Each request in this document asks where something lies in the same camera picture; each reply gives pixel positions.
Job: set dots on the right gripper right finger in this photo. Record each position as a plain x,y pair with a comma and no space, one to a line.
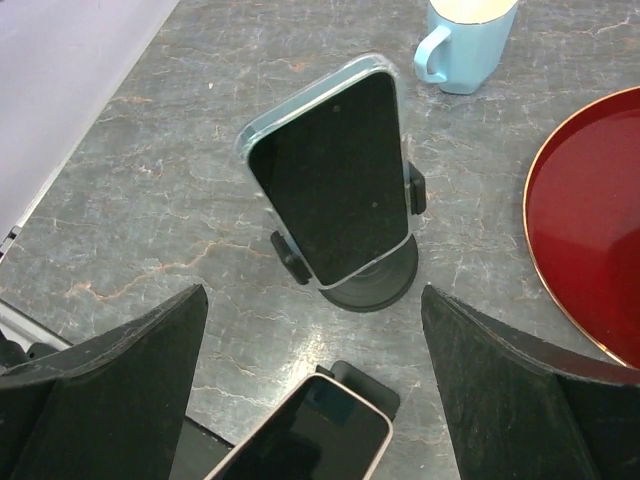
519,407

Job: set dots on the black folding phone stand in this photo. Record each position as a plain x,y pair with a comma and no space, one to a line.
199,449

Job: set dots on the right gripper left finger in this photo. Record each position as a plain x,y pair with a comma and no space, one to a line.
111,407

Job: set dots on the dark phone with grey case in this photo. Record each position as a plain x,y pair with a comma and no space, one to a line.
360,99

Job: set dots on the red round tray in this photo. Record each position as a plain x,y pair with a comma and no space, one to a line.
581,221

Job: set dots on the blue mug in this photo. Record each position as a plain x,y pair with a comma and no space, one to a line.
464,43

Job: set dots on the black round-base phone holder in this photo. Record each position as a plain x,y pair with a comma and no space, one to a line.
375,280

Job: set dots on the phone with beige case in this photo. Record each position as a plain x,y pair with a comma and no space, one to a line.
319,430

